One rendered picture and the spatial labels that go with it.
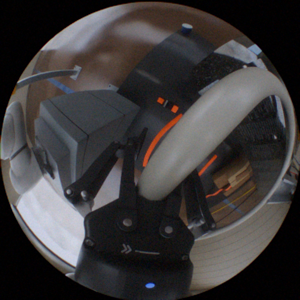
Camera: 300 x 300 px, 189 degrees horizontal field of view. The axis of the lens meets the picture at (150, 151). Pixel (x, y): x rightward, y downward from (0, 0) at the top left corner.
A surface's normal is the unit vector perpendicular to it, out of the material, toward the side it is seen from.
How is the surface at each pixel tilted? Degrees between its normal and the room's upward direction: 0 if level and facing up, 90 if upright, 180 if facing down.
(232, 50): 59
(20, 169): 84
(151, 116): 0
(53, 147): 90
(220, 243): 90
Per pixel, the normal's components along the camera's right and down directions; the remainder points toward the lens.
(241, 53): -0.93, 0.13
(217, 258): -0.81, -0.56
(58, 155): 0.56, -0.66
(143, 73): -0.18, 0.50
